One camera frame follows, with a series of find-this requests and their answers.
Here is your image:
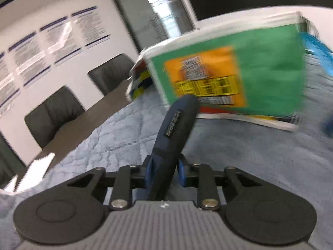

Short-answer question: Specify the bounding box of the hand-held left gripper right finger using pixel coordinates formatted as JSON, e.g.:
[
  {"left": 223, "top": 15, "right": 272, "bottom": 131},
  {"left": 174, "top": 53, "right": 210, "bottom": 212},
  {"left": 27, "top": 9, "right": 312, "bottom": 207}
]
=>
[{"left": 178, "top": 155, "right": 263, "bottom": 211}]

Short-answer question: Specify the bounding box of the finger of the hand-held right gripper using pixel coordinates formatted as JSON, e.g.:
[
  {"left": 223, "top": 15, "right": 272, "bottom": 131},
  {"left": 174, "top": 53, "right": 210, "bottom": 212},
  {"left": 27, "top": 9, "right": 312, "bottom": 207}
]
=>
[{"left": 322, "top": 117, "right": 333, "bottom": 134}]

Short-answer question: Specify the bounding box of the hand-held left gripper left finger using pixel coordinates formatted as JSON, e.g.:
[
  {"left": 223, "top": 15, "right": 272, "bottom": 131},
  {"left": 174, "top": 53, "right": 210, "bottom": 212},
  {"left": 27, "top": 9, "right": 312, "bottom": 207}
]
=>
[{"left": 66, "top": 156, "right": 155, "bottom": 211}]

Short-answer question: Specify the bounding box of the navy blue power bank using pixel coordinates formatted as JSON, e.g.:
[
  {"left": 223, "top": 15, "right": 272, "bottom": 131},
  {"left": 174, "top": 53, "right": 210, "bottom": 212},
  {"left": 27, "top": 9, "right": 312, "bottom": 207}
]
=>
[{"left": 149, "top": 94, "right": 201, "bottom": 201}]

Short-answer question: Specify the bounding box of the green printed bag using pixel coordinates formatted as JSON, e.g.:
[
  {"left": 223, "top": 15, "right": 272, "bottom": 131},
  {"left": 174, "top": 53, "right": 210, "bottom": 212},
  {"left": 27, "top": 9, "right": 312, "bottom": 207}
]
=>
[{"left": 126, "top": 12, "right": 333, "bottom": 132}]

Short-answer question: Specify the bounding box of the blue-grey fleece blanket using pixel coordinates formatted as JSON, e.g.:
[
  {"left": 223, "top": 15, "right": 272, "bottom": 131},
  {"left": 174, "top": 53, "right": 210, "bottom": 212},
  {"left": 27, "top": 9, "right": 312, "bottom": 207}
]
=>
[{"left": 0, "top": 65, "right": 333, "bottom": 250}]

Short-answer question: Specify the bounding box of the dark wooden table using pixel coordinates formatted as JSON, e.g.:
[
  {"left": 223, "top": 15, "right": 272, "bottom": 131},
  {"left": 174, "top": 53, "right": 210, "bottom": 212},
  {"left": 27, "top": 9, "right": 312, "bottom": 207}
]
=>
[{"left": 16, "top": 79, "right": 134, "bottom": 186}]

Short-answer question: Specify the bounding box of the black office chair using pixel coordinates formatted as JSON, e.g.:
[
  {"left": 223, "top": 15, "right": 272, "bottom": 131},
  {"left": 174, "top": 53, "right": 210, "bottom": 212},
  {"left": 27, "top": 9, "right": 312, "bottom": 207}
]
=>
[
  {"left": 25, "top": 86, "right": 86, "bottom": 149},
  {"left": 88, "top": 53, "right": 136, "bottom": 96}
]

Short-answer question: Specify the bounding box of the white paper sheet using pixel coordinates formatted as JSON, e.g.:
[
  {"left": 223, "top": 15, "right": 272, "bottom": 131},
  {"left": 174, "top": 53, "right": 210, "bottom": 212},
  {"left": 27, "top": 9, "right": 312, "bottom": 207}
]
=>
[{"left": 4, "top": 152, "right": 56, "bottom": 192}]

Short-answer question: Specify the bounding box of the glass door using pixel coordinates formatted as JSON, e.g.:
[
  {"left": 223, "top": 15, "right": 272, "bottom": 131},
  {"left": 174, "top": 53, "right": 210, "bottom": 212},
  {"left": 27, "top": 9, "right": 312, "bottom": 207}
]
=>
[{"left": 109, "top": 0, "right": 199, "bottom": 50}]

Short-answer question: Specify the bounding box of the white wall poster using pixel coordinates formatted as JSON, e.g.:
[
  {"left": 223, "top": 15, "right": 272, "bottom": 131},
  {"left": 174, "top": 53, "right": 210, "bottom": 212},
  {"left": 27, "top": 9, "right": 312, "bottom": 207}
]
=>
[
  {"left": 0, "top": 52, "right": 21, "bottom": 113},
  {"left": 40, "top": 16, "right": 83, "bottom": 65},
  {"left": 8, "top": 31, "right": 52, "bottom": 88},
  {"left": 71, "top": 5, "right": 111, "bottom": 49}
]

